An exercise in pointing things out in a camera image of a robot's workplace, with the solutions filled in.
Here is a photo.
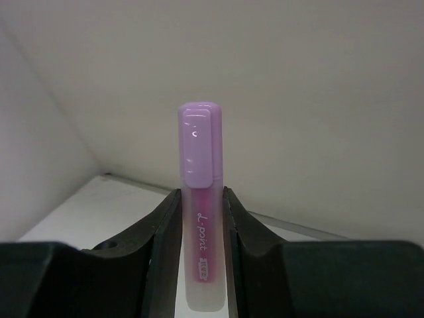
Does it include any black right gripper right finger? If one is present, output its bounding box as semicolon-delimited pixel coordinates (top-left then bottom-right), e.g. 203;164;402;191
223;188;423;317

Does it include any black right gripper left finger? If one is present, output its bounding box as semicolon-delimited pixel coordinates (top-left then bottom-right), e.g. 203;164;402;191
1;189;182;317

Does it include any purple pink highlighter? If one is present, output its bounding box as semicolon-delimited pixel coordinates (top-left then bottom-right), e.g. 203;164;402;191
178;101;226;312

